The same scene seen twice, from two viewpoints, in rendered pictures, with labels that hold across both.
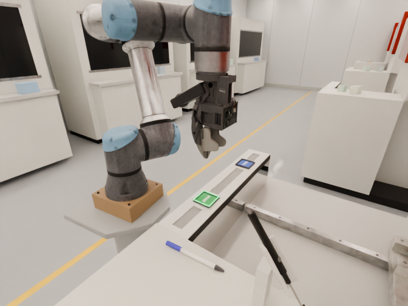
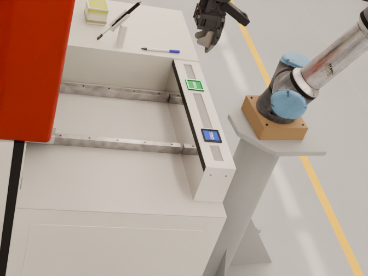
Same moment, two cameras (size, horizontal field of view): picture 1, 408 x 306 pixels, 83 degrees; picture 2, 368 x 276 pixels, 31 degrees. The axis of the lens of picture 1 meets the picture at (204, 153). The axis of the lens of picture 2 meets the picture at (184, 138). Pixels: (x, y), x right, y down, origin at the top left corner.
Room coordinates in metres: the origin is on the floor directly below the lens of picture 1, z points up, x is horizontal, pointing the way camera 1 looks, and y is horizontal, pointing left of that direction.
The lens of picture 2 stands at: (1.58, -1.55, 2.14)
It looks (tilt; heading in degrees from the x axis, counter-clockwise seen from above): 37 degrees down; 124
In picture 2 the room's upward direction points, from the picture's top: 19 degrees clockwise
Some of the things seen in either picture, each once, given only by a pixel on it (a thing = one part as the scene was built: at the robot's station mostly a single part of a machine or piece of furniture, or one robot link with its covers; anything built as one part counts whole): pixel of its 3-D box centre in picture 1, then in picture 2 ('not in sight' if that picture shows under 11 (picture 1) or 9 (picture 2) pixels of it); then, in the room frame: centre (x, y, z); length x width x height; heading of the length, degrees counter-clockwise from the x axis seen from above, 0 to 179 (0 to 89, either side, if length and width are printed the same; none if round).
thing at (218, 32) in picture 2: not in sight; (216, 31); (0.56, -0.02, 1.19); 0.05 x 0.02 x 0.09; 146
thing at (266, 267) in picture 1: (274, 277); (118, 28); (0.24, -0.11, 1.03); 0.06 x 0.04 x 0.13; 56
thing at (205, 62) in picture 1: (212, 62); not in sight; (0.53, -0.02, 1.33); 0.08 x 0.08 x 0.05
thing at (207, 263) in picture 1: (193, 255); (160, 50); (0.33, 0.02, 0.97); 0.14 x 0.01 x 0.01; 60
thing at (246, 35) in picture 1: (241, 57); not in sight; (7.69, -1.16, 1.00); 1.80 x 1.08 x 2.00; 146
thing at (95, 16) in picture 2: not in sight; (96, 11); (0.08, -0.07, 1.00); 0.07 x 0.07 x 0.07; 58
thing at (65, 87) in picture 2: not in sight; (95, 90); (0.29, -0.21, 0.84); 0.50 x 0.02 x 0.03; 56
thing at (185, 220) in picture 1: (226, 197); (196, 126); (0.64, -0.08, 0.89); 0.55 x 0.09 x 0.14; 146
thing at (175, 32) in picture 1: (181, 24); not in sight; (0.60, 0.05, 1.40); 0.11 x 0.11 x 0.08; 34
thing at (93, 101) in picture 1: (124, 68); not in sight; (4.06, 1.32, 1.00); 1.80 x 1.08 x 2.00; 146
